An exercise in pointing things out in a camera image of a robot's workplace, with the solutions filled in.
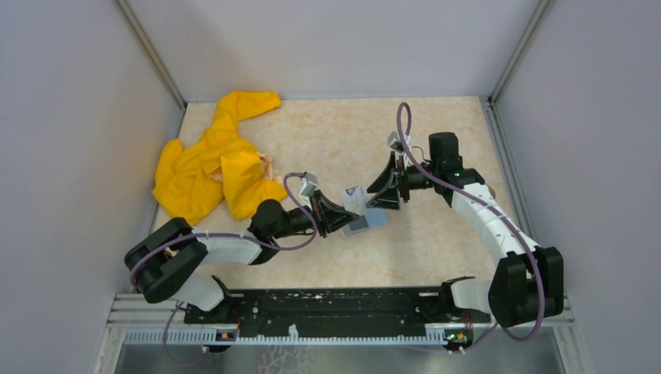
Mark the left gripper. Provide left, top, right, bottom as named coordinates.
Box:
left=273, top=189, right=359, bottom=239

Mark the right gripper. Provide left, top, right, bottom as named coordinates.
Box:
left=366, top=152, right=439, bottom=210

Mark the clear plastic card holder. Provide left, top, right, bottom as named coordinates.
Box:
left=341, top=208, right=388, bottom=237

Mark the white printed credit card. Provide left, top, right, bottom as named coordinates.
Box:
left=342, top=185, right=369, bottom=216

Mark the black credit card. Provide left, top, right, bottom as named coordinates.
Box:
left=348, top=215, right=369, bottom=232

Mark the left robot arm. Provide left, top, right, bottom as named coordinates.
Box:
left=124, top=190, right=359, bottom=323

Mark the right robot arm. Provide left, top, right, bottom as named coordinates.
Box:
left=367, top=132, right=564, bottom=327

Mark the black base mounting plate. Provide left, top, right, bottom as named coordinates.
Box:
left=184, top=286, right=491, bottom=338

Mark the yellow cloth garment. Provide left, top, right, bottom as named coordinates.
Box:
left=152, top=90, right=287, bottom=224

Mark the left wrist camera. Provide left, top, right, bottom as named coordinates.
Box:
left=299, top=172, right=318, bottom=199

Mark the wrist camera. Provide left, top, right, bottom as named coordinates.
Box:
left=299, top=172, right=318, bottom=199
left=387, top=132, right=410, bottom=153

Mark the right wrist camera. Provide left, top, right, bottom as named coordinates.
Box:
left=387, top=132, right=410, bottom=153

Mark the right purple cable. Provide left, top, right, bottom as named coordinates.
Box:
left=395, top=102, right=546, bottom=355

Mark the white slotted cable duct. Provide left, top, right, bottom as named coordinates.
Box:
left=124, top=325, right=448, bottom=346

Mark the aluminium frame rail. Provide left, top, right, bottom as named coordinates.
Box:
left=107, top=291, right=575, bottom=329

